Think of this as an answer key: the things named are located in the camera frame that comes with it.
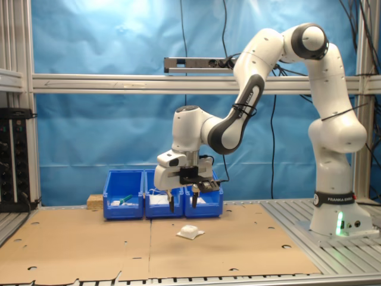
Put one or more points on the brown cardboard sheet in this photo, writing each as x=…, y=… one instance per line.
x=74, y=247
x=238, y=247

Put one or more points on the loose green capped tube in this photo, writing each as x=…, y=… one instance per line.
x=127, y=197

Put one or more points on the blue bin with masks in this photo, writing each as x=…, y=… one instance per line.
x=160, y=213

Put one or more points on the wide aluminium frame post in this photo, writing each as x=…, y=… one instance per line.
x=21, y=44

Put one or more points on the blue bin with cotton packet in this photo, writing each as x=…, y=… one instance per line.
x=208, y=211

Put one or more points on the chipboard wooden board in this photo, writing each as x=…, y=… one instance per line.
x=94, y=202

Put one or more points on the black equipment rack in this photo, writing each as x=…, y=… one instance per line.
x=18, y=164

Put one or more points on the short aluminium side beam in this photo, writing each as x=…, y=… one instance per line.
x=10, y=80

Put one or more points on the blue bin with tube packets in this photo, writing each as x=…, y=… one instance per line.
x=123, y=213

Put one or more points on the horizontal aluminium beam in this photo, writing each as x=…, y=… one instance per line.
x=119, y=83

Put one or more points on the printed white flat packet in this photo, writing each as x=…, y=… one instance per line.
x=115, y=203

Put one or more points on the grey power strip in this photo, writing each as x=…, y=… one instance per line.
x=193, y=63

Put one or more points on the slim aluminium frame post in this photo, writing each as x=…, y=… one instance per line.
x=363, y=178

